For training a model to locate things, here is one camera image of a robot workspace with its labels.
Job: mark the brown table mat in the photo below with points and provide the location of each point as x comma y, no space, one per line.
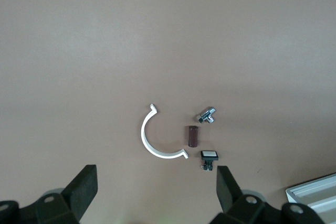
105,51

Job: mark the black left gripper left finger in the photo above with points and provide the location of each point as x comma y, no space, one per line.
78,192

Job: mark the dark brown terminal block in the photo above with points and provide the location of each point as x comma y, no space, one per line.
192,137

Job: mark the white semicircular pipe clamp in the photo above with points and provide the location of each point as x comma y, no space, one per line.
143,134

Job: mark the black square white-face button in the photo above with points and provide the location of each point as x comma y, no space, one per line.
209,155

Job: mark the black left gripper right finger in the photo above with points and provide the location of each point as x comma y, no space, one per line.
229,195

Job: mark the chrome valve fitting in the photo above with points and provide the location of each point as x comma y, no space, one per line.
206,115

